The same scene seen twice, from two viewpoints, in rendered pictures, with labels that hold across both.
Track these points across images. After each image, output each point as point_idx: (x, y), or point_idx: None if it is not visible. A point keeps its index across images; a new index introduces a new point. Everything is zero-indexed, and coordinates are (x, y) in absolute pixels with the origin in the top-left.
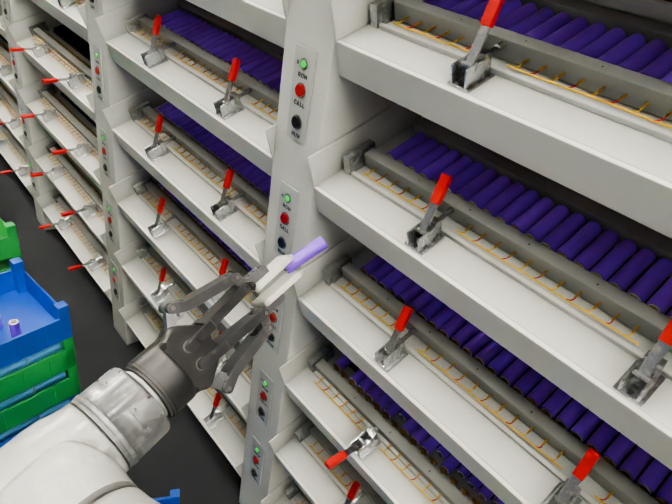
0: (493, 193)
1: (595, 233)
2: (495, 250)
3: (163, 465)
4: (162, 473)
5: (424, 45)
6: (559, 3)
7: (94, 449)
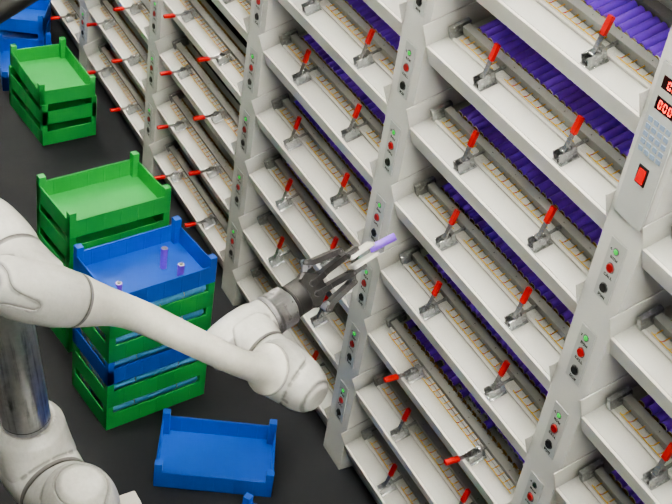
0: None
1: None
2: (481, 253)
3: (262, 408)
4: (261, 413)
5: (452, 140)
6: None
7: (269, 318)
